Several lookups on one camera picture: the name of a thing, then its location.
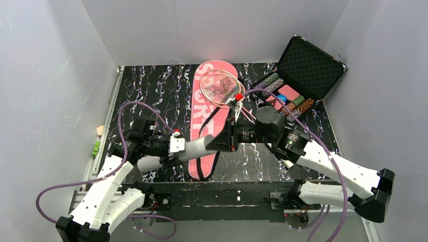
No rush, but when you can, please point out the white shuttlecock tube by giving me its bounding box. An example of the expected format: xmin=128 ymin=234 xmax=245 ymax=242
xmin=137 ymin=135 xmax=216 ymax=172

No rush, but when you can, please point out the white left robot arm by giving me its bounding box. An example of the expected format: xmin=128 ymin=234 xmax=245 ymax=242
xmin=56 ymin=119 xmax=186 ymax=241

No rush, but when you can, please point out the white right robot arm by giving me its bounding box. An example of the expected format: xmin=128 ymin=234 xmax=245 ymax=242
xmin=206 ymin=106 xmax=395 ymax=223

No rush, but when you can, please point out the pink badminton racket lower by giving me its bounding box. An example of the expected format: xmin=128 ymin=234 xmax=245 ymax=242
xmin=204 ymin=77 xmax=256 ymax=121

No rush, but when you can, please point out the pink racket bag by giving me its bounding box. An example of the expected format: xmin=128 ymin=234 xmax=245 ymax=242
xmin=188 ymin=60 xmax=238 ymax=180

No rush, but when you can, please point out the blue dealer chip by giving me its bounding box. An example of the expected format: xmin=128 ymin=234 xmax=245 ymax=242
xmin=277 ymin=95 xmax=287 ymax=103

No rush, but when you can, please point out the pink playing card deck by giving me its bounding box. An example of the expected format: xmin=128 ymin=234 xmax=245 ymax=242
xmin=278 ymin=85 xmax=300 ymax=101

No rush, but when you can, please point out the black poker chip case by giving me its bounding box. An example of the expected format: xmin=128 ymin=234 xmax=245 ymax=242
xmin=250 ymin=35 xmax=347 ymax=102

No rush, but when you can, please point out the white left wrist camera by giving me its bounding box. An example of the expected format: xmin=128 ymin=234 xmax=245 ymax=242
xmin=169 ymin=136 xmax=186 ymax=153

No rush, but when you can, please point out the green clip on wall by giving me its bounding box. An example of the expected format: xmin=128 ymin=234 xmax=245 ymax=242
xmin=91 ymin=141 xmax=100 ymax=158

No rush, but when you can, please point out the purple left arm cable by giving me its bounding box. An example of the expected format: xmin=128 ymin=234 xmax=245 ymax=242
xmin=35 ymin=101 xmax=178 ymax=240

